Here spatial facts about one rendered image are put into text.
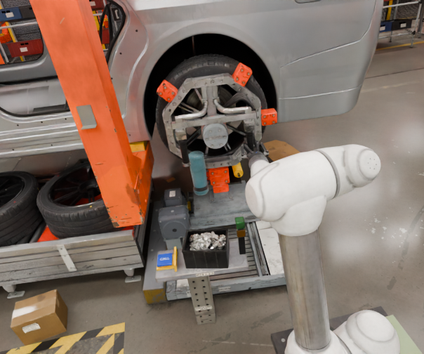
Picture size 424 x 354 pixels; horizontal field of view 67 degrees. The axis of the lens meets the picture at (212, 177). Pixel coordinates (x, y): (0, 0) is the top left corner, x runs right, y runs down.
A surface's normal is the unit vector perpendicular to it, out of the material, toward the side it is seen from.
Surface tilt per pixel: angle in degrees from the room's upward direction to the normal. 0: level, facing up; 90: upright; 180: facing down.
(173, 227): 90
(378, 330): 6
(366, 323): 9
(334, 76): 90
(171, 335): 0
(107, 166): 90
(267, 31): 90
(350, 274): 0
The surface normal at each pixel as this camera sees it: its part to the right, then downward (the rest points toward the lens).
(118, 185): 0.07, 0.54
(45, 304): -0.11, -0.83
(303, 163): 0.00, -0.63
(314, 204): 0.41, 0.33
